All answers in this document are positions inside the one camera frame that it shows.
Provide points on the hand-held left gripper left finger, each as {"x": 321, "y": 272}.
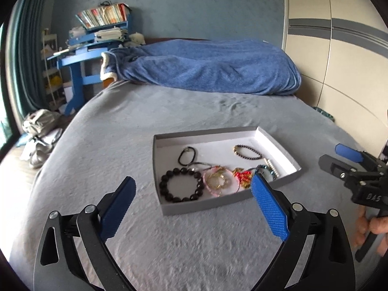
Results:
{"x": 118, "y": 209}

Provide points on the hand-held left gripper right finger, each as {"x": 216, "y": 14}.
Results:
{"x": 269, "y": 209}

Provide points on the grey cardboard tray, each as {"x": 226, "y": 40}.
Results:
{"x": 212, "y": 145}

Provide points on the teal beaded strand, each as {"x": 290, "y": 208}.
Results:
{"x": 324, "y": 113}

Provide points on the beige wardrobe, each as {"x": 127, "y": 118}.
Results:
{"x": 342, "y": 66}

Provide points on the grey bed sheet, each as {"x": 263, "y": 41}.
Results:
{"x": 106, "y": 142}

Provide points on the row of books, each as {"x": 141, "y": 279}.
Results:
{"x": 103, "y": 15}

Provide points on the person's right hand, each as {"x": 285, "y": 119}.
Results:
{"x": 362, "y": 224}

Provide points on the teal curtain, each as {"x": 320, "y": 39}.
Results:
{"x": 24, "y": 66}

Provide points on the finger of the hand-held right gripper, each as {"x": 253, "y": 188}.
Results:
{"x": 348, "y": 153}
{"x": 333, "y": 165}

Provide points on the blue blanket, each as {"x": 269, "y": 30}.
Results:
{"x": 206, "y": 66}

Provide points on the blue wooden desk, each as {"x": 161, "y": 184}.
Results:
{"x": 77, "y": 81}

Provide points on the white shelf rack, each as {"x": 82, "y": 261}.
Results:
{"x": 51, "y": 66}

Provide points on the stack of papers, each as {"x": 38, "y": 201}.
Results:
{"x": 106, "y": 34}

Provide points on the white stuffed toy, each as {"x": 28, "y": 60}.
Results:
{"x": 136, "y": 38}

